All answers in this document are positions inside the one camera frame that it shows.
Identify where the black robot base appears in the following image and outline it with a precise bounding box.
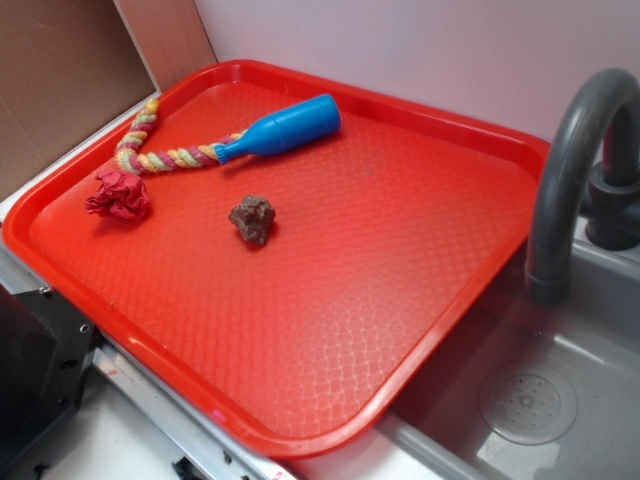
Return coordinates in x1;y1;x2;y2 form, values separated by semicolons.
1;288;98;478

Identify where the crumpled red paper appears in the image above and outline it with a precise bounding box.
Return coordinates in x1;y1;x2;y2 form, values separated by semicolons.
84;169;151;221

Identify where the red plastic tray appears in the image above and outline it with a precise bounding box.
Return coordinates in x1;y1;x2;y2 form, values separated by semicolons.
2;60;549;459

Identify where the brown rock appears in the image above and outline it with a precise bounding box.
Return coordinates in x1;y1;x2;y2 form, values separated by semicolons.
228;195;276;246

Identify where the grey plastic sink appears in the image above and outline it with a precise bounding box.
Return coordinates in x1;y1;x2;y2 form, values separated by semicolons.
379;235;639;479

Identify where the sink drain strainer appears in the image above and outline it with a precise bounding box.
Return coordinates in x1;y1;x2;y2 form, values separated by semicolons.
478;363;578;446

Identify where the grey curved faucet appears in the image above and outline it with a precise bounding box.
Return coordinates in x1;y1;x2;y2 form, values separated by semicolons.
525;68;639;305

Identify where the brown cardboard panel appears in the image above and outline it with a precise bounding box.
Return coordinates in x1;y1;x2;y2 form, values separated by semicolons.
1;1;216;199

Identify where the blue bottle rope toy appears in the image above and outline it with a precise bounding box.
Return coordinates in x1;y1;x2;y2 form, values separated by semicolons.
114;94;342;175

